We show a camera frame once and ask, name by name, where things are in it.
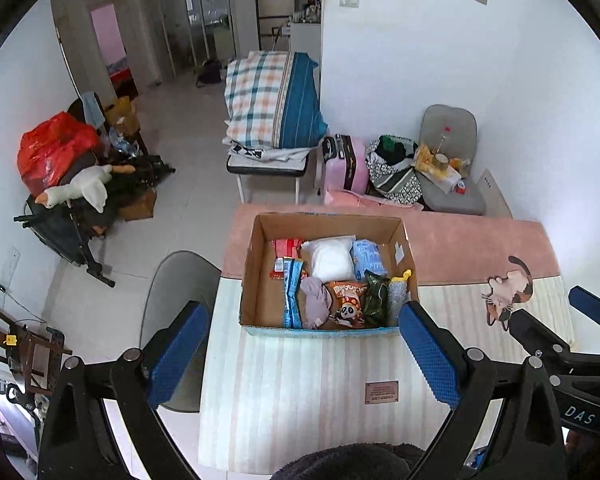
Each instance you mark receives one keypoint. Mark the white flat board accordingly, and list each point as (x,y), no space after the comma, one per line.
(492,192)

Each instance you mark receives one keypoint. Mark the white cabinet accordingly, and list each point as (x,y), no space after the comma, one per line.
(306,37)

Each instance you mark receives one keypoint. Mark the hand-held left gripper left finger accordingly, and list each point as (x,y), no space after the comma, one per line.
(180,355)

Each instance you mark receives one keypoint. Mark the yellow silver packet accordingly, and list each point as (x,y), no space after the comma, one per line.
(397,295)

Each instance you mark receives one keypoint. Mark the black clothing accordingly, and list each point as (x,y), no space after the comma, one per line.
(405,156)

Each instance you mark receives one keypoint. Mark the black folded stroller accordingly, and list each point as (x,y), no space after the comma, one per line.
(65,230)

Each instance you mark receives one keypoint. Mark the clear bottle red cap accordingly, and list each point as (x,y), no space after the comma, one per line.
(445,141)

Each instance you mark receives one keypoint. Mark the white black patterned cloth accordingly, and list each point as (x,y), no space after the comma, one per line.
(250,152)

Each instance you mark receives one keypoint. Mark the dark fleece garment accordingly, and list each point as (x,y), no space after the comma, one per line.
(345,462)

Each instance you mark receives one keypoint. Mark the white plush goose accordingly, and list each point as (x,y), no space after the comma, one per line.
(90,187)

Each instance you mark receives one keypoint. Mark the red packet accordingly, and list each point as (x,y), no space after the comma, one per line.
(286,250)

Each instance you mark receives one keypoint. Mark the black white patterned bag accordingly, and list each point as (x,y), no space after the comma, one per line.
(395,180)

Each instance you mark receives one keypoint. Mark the dark green packet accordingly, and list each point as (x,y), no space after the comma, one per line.
(376,297)

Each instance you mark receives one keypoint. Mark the white metal bench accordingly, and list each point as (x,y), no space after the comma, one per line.
(265,167)

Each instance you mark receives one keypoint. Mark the brown cardboard box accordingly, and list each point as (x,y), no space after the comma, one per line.
(140,207)

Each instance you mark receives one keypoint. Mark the white soft pouch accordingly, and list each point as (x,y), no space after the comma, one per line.
(327,257)

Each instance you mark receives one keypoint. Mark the dark wooden chair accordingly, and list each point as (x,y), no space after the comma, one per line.
(140,142)

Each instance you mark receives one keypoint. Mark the pink suitcase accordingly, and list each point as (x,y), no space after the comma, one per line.
(350,165)

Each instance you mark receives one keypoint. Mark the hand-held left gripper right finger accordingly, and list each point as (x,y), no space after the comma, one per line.
(427,355)

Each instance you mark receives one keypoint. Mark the yellow paper bag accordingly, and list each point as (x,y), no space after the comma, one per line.
(122,115)

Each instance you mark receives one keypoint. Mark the green cloth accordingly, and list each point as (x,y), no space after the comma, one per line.
(392,144)

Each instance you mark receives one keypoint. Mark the long blue snack packet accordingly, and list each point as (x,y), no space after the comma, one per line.
(292,300)

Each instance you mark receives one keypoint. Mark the brown wooden chair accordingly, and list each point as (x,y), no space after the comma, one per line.
(30,350)

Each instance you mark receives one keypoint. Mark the black floor bag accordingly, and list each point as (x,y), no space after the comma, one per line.
(210,74)

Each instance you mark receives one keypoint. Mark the light blue tissue pack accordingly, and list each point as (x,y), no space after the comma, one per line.
(367,257)

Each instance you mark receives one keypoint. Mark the orange panda snack packet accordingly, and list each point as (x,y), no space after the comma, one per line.
(347,305)

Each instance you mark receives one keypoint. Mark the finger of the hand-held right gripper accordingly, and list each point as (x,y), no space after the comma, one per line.
(587,302)
(535,332)

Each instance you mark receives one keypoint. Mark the light blue cloth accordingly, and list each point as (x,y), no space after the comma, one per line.
(92,110)

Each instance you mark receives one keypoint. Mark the grey padded chair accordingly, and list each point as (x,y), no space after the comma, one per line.
(450,120)

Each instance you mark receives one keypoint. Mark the pink cloth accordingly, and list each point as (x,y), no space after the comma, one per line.
(360,199)

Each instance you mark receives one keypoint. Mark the grey round chair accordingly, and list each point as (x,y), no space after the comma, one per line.
(180,280)

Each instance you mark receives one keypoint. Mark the yellow clip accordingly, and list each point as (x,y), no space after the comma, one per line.
(11,340)

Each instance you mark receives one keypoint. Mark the plaid folded quilt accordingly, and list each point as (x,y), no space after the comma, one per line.
(260,95)

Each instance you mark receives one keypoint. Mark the white box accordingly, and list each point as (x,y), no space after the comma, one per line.
(445,179)

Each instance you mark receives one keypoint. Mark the red plastic bag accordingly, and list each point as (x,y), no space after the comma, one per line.
(50,150)

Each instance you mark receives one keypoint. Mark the glass sliding door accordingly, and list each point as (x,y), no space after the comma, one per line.
(180,20)

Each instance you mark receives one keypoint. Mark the yellow plastic bag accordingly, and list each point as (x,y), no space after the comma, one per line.
(424,157)

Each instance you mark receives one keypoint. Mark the small red box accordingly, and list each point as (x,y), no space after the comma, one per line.
(461,188)

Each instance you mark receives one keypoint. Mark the red covered bed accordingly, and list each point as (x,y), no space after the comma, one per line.
(124,80)

